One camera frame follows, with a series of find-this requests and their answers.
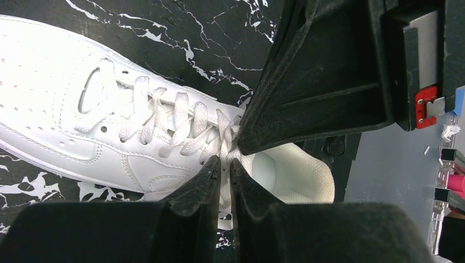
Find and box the white shoelace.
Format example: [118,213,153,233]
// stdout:
[74,58,254,230]

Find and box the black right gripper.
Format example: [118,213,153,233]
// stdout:
[379,1,464,131]

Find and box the blue sheet background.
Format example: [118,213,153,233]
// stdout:
[453,86,465,117]

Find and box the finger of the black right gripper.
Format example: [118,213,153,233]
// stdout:
[237,1,394,155]

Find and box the white sneaker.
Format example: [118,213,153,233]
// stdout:
[1,15,335,208]

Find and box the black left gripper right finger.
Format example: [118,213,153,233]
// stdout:
[230,160,433,262]

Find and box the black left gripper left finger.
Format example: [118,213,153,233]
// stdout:
[1,156,221,262]

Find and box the red object background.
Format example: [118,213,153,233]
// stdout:
[447,174,464,199]

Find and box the aluminium rail frame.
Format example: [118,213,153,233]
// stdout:
[428,112,464,255]

